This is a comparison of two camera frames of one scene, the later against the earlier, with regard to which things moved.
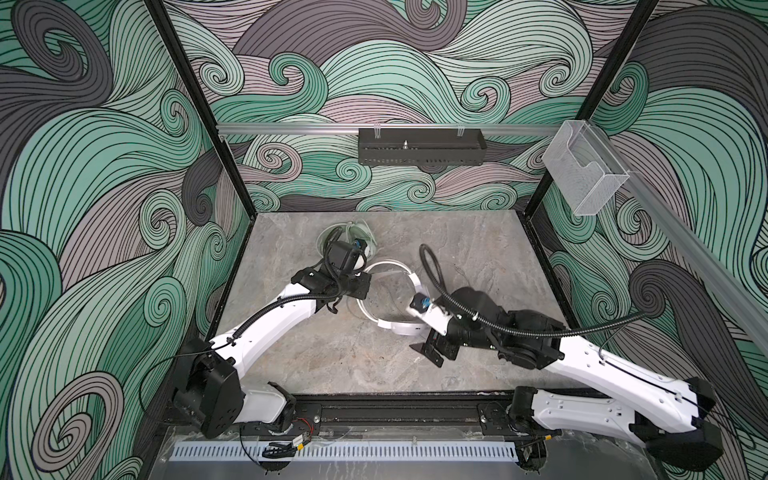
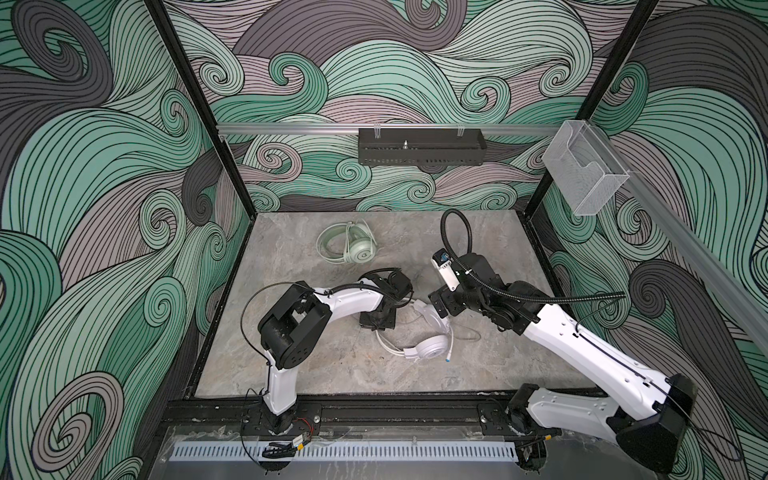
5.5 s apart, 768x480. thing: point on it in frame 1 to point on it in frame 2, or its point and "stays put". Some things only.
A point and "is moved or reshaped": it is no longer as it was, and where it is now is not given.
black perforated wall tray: x=421 y=146 stays put
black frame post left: x=201 y=96 stays put
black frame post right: x=595 y=97 stays put
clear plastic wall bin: x=584 y=170 stays put
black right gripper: x=441 y=341 to x=454 y=306
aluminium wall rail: x=354 y=128 stays put
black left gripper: x=361 y=292 to x=390 y=323
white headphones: x=412 y=327 is moved or reshaped
